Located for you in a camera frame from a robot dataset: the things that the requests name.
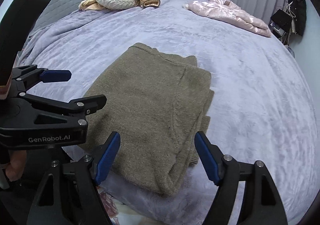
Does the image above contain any person's left hand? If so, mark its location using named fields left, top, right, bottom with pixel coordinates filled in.
left=5, top=151, right=27, bottom=182

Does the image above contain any pink satin padded jacket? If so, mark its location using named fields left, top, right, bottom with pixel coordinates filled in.
left=184, top=0, right=272, bottom=38

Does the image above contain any black handbag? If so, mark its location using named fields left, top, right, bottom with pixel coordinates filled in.
left=270, top=9, right=293, bottom=33

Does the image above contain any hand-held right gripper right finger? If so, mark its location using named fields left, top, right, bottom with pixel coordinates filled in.
left=194, top=132, right=285, bottom=225

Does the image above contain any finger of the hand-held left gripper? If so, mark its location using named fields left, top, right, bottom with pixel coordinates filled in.
left=11, top=65, right=72, bottom=95
left=26, top=94, right=107, bottom=120

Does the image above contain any printed bed sheet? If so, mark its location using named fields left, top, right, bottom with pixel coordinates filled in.
left=99, top=186, right=130, bottom=225

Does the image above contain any black hanging jacket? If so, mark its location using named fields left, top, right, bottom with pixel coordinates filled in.
left=287, top=0, right=307, bottom=36

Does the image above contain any lilac plush blanket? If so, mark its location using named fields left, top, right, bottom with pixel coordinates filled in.
left=17, top=0, right=314, bottom=225

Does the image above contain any olive knit sweater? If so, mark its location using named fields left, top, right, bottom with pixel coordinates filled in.
left=81, top=42, right=215, bottom=196

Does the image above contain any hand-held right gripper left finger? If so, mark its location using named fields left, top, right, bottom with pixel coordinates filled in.
left=26, top=132, right=120, bottom=225

